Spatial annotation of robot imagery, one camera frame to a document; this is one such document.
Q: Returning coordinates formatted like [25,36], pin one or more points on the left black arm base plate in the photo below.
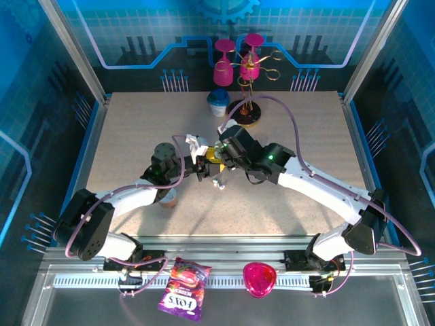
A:
[153,259]

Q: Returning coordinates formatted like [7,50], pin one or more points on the metal tin can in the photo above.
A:
[169,200]

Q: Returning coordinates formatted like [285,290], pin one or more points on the pink plastic bowl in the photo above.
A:
[260,278]

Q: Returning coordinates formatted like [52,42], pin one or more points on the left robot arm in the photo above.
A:
[85,224]

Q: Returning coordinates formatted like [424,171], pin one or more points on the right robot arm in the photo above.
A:
[323,190]

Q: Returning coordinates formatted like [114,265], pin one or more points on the gold stand with pink glasses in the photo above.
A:
[249,117]

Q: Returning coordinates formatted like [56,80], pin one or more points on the small black connector module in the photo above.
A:
[130,280]
[319,283]

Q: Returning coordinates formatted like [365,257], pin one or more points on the pink wine glass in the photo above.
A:
[223,73]
[249,69]

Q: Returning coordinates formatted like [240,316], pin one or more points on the purple candy bag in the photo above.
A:
[183,292]

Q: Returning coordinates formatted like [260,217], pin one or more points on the aluminium frame post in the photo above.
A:
[74,47]
[374,47]

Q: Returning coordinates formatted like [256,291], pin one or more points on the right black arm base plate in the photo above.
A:
[294,259]

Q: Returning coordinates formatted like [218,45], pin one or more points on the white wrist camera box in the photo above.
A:
[197,149]
[221,130]

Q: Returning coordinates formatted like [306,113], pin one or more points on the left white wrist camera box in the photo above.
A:
[197,149]

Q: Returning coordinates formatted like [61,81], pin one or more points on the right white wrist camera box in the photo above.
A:
[221,130]

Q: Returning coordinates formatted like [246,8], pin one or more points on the white cup with blue lid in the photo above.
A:
[218,102]

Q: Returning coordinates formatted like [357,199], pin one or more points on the aluminium rail beam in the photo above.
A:
[221,244]

